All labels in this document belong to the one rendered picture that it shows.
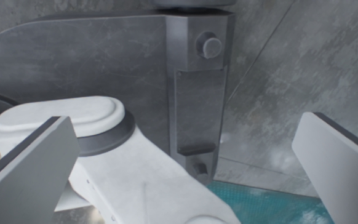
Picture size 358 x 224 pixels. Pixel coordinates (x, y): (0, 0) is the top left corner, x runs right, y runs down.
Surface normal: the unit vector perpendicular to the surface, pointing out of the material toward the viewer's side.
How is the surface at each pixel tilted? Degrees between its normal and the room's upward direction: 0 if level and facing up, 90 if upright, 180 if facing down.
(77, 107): 90
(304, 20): 0
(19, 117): 90
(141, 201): 90
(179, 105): 0
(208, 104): 0
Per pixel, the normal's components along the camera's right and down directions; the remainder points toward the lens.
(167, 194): -0.10, -0.99
